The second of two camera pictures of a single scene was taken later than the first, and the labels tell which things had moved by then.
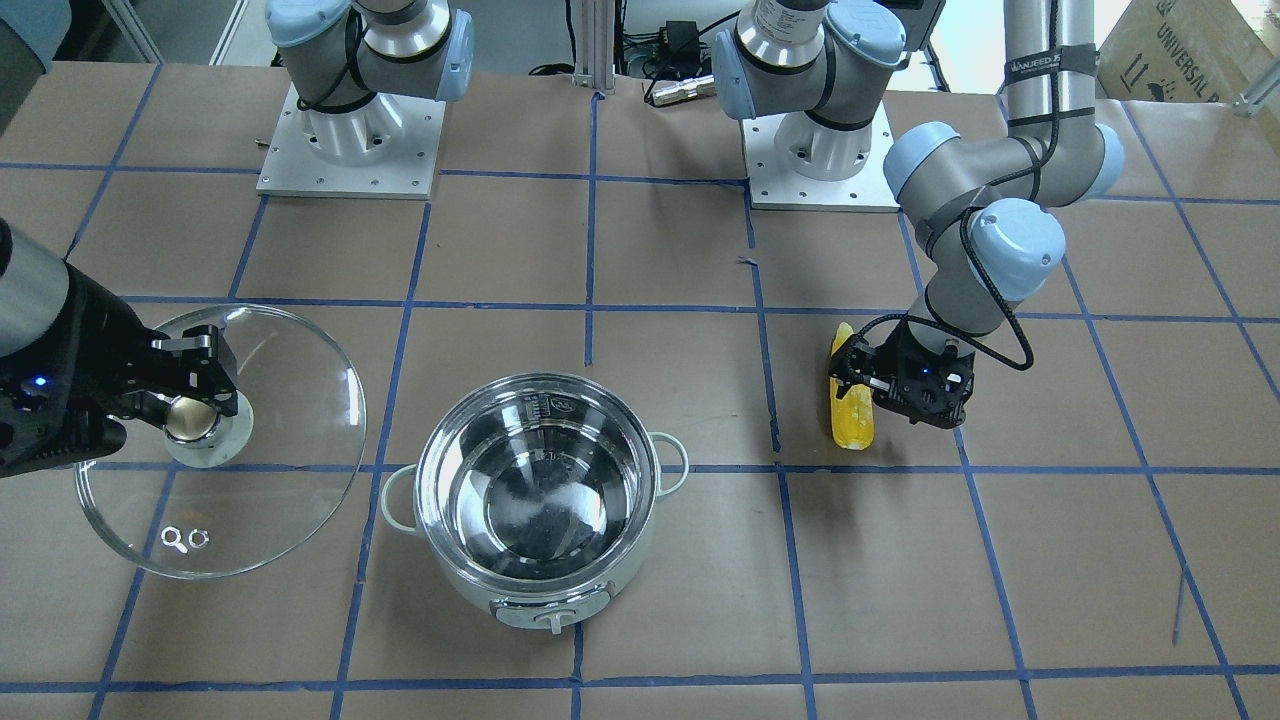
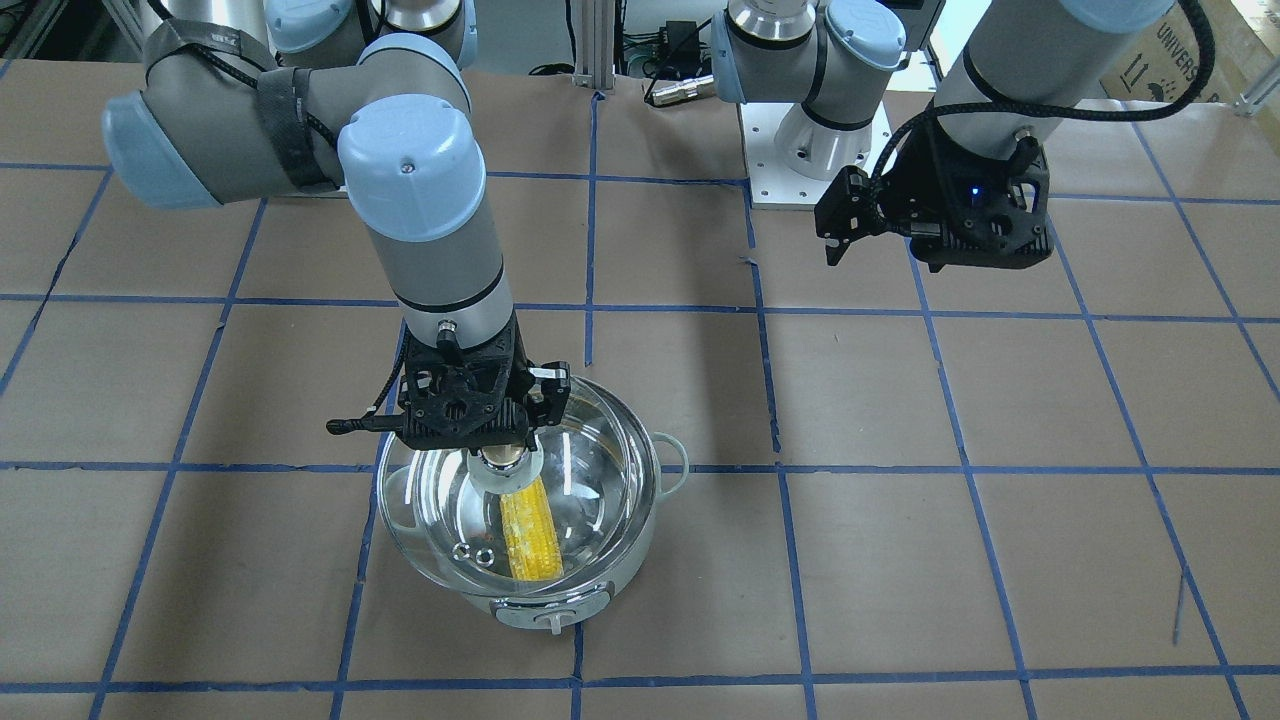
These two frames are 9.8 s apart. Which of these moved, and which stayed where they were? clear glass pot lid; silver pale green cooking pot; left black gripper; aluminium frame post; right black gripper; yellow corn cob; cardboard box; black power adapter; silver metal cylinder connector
Moved: clear glass pot lid; right black gripper; left black gripper; yellow corn cob
Stayed: silver metal cylinder connector; aluminium frame post; cardboard box; black power adapter; silver pale green cooking pot
